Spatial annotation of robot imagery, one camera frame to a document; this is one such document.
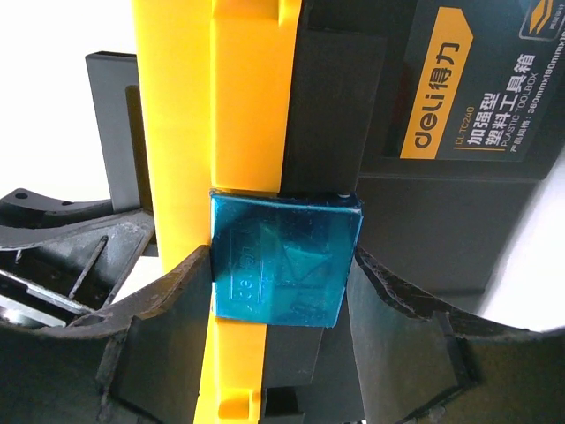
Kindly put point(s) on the yellow black plastic toolbox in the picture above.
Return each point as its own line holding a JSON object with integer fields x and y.
{"x": 444, "y": 116}

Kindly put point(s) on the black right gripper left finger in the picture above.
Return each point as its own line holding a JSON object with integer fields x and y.
{"x": 138, "y": 360}

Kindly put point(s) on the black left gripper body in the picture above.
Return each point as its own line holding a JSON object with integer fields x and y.
{"x": 61, "y": 259}

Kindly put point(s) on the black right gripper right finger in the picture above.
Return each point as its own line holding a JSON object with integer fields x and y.
{"x": 421, "y": 360}

